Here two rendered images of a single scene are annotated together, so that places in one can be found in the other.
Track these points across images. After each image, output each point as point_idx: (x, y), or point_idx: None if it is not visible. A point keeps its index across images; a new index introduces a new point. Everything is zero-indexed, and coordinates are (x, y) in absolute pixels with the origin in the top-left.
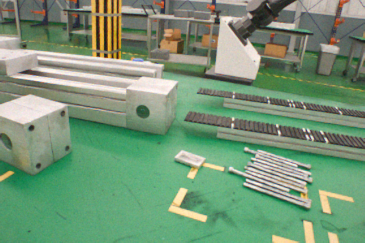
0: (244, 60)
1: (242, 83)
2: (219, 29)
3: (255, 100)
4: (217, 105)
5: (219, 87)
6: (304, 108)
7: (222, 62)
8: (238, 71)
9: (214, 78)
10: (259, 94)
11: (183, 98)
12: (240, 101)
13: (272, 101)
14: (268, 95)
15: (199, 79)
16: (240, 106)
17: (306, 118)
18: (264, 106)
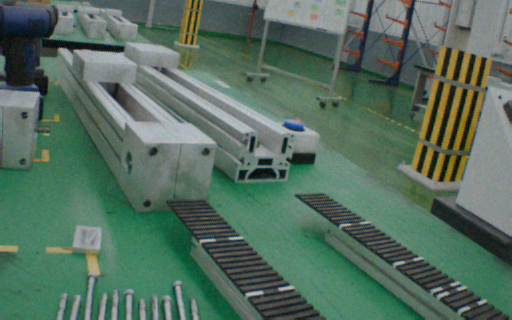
0: (510, 192)
1: (490, 240)
2: (482, 111)
3: (372, 248)
4: (321, 234)
5: (403, 220)
6: (457, 311)
7: (473, 185)
8: (496, 214)
9: (445, 212)
10: (460, 263)
11: (287, 202)
12: (351, 240)
13: (409, 266)
14: (482, 273)
15: (394, 198)
16: (348, 251)
17: None
18: (386, 270)
